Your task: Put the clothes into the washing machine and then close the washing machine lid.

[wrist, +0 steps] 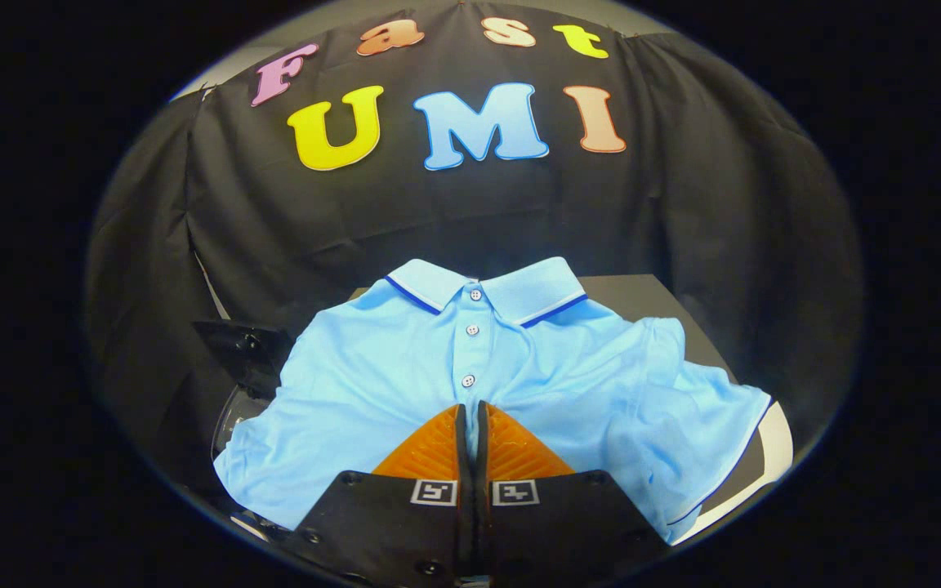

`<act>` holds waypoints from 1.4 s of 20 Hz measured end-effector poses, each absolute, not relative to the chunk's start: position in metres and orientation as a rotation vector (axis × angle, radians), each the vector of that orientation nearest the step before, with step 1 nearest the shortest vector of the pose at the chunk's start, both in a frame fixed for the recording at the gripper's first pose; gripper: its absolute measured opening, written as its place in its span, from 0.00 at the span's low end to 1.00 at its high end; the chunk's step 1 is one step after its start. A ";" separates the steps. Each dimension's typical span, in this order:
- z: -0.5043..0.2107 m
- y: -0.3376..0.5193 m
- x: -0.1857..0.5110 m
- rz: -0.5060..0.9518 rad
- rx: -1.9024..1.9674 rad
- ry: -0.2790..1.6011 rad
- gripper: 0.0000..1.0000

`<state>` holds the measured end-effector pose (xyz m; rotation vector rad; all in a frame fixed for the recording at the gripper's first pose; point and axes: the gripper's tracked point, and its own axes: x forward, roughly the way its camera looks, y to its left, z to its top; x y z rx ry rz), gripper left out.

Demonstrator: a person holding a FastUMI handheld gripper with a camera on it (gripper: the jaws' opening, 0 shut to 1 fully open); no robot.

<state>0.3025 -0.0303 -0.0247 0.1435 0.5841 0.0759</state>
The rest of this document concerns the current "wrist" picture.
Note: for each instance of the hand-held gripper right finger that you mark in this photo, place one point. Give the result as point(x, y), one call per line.
point(552, 531)

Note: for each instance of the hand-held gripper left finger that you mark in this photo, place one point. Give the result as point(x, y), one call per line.
point(405, 531)

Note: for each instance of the light blue polo shirt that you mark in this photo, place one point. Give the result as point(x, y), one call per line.
point(405, 367)

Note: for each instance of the grey cabinet with black top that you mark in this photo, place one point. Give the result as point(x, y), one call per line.
point(642, 298)

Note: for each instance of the black backdrop cloth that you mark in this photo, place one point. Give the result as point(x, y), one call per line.
point(479, 212)

